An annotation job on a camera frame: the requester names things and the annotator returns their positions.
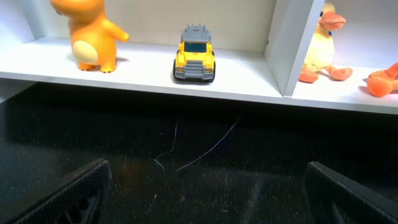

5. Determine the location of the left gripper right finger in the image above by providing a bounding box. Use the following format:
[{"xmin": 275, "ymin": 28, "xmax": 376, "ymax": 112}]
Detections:
[{"xmin": 303, "ymin": 161, "xmax": 398, "ymax": 224}]

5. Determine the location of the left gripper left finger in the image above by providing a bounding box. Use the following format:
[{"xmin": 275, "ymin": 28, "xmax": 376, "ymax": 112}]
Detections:
[{"xmin": 0, "ymin": 157, "xmax": 112, "ymax": 224}]

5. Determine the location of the white plush duck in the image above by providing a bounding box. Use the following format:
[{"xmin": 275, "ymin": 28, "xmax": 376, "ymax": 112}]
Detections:
[{"xmin": 366, "ymin": 61, "xmax": 398, "ymax": 98}]

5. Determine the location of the white shelf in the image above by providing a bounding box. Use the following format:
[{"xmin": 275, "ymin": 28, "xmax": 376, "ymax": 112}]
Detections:
[{"xmin": 0, "ymin": 0, "xmax": 398, "ymax": 115}]

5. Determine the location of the yellow plush duck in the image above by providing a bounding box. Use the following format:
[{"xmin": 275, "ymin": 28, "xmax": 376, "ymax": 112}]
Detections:
[{"xmin": 298, "ymin": 1, "xmax": 354, "ymax": 84}]

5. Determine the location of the yellow rubber duck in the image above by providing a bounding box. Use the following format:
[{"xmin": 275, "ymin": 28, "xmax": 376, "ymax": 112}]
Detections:
[{"xmin": 49, "ymin": 0, "xmax": 130, "ymax": 74}]

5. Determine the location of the grey and yellow toy truck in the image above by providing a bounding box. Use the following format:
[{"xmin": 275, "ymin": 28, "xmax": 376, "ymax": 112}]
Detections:
[{"xmin": 172, "ymin": 24, "xmax": 216, "ymax": 83}]

